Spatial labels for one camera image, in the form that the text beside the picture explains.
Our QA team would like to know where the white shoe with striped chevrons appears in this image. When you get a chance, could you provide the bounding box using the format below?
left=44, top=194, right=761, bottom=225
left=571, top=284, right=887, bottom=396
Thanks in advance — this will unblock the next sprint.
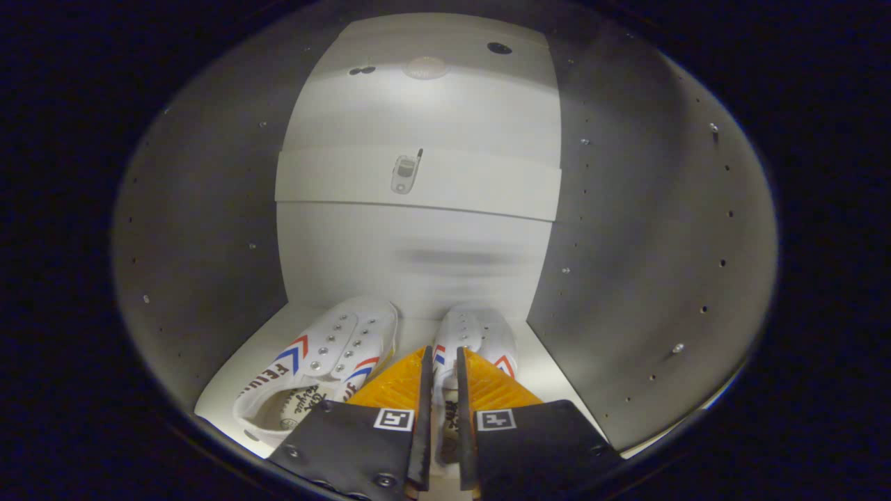
left=431, top=305, right=520, bottom=475
left=232, top=296, right=400, bottom=450

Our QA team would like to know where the white cabinet shelf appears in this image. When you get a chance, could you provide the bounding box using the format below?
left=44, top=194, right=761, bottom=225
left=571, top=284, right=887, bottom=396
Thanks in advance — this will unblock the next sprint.
left=276, top=147, right=562, bottom=223

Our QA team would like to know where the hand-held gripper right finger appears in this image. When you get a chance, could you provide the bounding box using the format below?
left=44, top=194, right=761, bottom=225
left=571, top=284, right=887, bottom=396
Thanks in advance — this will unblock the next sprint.
left=455, top=346, right=622, bottom=501

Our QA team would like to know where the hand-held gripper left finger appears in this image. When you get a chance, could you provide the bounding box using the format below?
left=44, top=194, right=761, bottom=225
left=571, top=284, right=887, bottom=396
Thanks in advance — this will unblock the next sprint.
left=268, top=345, right=434, bottom=501

